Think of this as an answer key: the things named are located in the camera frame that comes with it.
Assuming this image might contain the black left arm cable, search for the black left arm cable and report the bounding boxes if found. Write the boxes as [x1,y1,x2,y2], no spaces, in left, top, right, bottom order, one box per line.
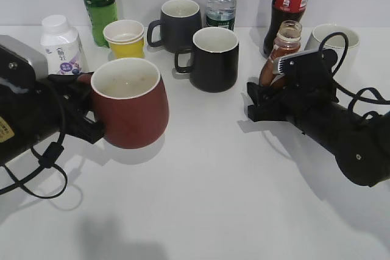
[0,80,68,199]

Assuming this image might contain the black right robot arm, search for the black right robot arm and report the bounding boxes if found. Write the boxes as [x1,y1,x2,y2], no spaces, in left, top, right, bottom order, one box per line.
[247,82,389,187]

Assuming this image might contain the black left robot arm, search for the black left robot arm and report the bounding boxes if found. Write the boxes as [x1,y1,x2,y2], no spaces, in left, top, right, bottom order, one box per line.
[1,35,104,164]

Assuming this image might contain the yellow paper cup stack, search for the yellow paper cup stack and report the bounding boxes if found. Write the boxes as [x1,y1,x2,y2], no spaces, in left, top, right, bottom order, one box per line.
[103,19,144,59]

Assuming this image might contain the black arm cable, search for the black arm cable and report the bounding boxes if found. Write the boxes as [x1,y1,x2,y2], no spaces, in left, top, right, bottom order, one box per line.
[318,32,390,127]
[0,80,68,199]

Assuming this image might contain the dark grey mug back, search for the dark grey mug back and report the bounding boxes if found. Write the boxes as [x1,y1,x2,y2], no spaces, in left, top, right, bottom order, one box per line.
[147,0,202,53]

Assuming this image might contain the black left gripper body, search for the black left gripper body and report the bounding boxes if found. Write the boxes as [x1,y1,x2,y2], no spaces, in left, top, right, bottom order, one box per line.
[48,72,104,144]

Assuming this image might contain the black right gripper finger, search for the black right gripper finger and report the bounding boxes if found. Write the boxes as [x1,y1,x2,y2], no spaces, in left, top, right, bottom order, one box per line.
[247,82,285,105]
[247,104,287,122]

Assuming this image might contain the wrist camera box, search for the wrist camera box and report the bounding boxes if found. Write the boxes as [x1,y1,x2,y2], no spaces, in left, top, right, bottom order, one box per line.
[272,49,338,90]
[1,35,48,94]

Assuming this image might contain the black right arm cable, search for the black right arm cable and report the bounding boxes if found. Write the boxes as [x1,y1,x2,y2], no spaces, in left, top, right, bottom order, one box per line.
[318,32,390,127]

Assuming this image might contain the clear water bottle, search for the clear water bottle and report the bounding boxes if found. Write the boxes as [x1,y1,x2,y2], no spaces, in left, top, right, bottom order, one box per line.
[205,0,237,31]

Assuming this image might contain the brown Nescafe coffee bottle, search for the brown Nescafe coffee bottle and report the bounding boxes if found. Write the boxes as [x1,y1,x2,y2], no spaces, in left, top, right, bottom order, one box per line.
[259,20,302,86]

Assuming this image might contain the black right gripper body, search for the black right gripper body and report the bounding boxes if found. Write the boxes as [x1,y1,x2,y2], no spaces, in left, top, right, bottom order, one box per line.
[268,80,338,116]

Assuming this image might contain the white yogurt bottle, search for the white yogurt bottle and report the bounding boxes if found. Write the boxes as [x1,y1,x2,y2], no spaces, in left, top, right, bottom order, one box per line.
[40,15,88,75]

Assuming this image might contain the cola bottle red label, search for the cola bottle red label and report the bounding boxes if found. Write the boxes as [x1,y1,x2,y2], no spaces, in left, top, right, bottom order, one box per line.
[263,0,314,58]

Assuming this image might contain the white ceramic mug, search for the white ceramic mug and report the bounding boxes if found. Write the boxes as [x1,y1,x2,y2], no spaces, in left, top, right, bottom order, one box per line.
[304,24,360,69]

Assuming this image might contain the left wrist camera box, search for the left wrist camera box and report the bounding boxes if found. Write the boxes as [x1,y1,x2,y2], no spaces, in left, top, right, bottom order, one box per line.
[1,35,48,94]

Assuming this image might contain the black mug front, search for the black mug front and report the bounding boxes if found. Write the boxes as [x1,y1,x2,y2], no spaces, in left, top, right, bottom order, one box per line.
[174,27,239,93]

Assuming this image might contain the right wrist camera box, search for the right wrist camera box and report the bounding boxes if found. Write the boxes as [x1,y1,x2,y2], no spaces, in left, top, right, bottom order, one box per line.
[272,49,338,90]

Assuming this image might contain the red ceramic mug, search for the red ceramic mug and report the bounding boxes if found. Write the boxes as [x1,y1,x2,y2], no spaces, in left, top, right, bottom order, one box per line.
[77,58,169,149]

